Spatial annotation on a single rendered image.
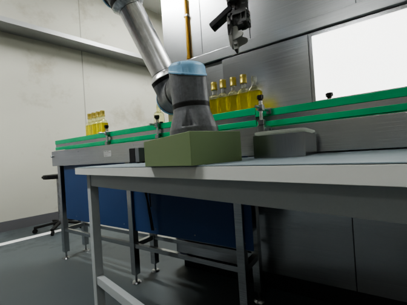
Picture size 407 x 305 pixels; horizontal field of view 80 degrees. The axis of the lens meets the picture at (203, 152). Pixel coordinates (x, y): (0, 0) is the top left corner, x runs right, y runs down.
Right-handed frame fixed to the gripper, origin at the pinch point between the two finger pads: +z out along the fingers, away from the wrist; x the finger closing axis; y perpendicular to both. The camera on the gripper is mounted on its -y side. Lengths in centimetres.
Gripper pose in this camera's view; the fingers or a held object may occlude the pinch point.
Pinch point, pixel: (233, 49)
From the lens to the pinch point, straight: 112.1
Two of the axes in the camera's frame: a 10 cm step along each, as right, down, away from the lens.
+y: 8.9, -0.6, -4.4
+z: 0.7, 10.0, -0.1
